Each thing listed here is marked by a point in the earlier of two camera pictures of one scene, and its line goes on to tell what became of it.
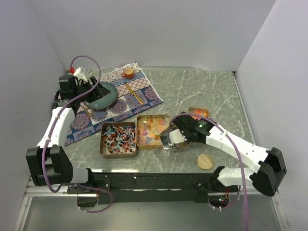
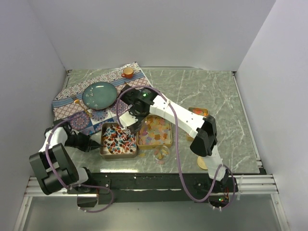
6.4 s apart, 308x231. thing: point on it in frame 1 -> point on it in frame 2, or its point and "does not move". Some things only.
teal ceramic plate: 106,101 does not move
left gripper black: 99,92 -> 87,143
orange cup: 128,72 does not move
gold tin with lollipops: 118,140 does not move
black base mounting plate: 151,186 does not move
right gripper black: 185,134 -> 131,111
